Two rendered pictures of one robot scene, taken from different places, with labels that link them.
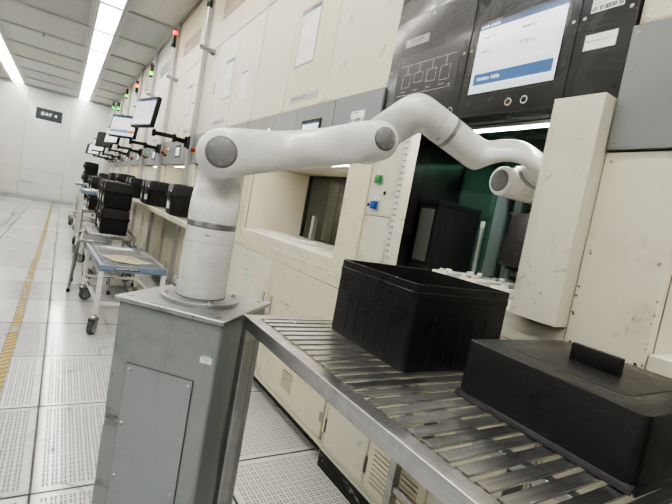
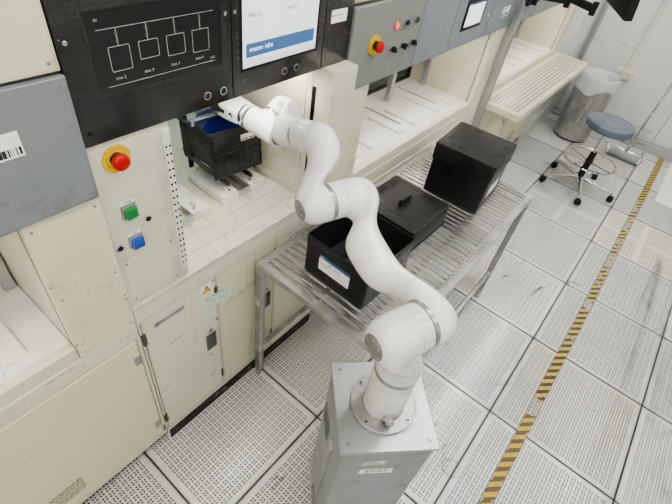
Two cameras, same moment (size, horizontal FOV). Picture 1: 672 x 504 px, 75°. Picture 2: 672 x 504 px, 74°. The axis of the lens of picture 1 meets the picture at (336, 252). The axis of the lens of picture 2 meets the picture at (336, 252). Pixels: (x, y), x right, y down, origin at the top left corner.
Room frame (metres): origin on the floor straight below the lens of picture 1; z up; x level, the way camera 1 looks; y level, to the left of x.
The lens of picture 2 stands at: (1.56, 0.83, 1.95)
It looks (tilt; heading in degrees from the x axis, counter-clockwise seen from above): 43 degrees down; 245
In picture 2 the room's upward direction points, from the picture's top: 10 degrees clockwise
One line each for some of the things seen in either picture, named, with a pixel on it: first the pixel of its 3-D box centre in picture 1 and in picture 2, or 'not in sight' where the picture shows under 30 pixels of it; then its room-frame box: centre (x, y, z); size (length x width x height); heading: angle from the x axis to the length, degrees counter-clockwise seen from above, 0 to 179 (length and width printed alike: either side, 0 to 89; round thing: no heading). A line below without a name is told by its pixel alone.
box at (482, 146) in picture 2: not in sight; (468, 166); (0.29, -0.63, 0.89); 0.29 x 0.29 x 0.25; 37
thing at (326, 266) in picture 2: (415, 311); (358, 253); (0.99, -0.21, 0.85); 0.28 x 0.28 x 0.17; 31
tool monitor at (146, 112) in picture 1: (164, 122); not in sight; (4.04, 1.76, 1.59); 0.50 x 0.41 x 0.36; 123
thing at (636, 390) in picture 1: (588, 388); (402, 209); (0.70, -0.45, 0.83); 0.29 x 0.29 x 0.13; 32
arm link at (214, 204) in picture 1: (219, 180); (397, 348); (1.12, 0.33, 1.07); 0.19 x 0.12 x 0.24; 14
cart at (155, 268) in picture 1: (122, 284); not in sight; (3.24, 1.54, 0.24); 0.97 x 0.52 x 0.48; 36
